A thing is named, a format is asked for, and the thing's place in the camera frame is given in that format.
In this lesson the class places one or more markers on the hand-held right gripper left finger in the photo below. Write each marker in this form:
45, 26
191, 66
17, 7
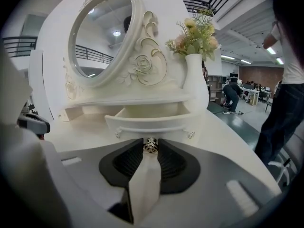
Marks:
111, 165

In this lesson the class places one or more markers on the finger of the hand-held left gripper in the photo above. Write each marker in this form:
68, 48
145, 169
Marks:
33, 123

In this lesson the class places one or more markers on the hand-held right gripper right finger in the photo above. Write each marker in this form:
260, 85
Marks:
213, 179

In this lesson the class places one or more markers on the white ornate dressing table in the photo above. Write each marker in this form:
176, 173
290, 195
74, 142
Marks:
225, 146

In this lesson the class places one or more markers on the white drawer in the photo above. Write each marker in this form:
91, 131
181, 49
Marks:
152, 125

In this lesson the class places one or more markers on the white floor power strip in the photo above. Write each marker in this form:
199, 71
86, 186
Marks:
226, 112

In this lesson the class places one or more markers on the black mezzanine railing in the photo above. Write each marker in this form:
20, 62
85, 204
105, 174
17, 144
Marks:
197, 2
19, 44

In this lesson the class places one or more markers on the wooden open cabinet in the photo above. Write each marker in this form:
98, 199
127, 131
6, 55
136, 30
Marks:
215, 84

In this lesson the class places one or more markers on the row of white office desks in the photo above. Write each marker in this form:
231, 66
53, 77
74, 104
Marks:
253, 91

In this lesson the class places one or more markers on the white ceramic vase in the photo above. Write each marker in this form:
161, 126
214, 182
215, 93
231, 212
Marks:
194, 84

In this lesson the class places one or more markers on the ceiling strip light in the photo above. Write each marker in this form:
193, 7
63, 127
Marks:
270, 50
245, 61
227, 57
280, 60

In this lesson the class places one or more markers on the artificial flower bouquet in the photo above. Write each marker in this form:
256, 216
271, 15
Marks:
197, 39

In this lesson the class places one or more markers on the oval mirror with carved frame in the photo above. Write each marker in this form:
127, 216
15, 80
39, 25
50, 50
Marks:
102, 39

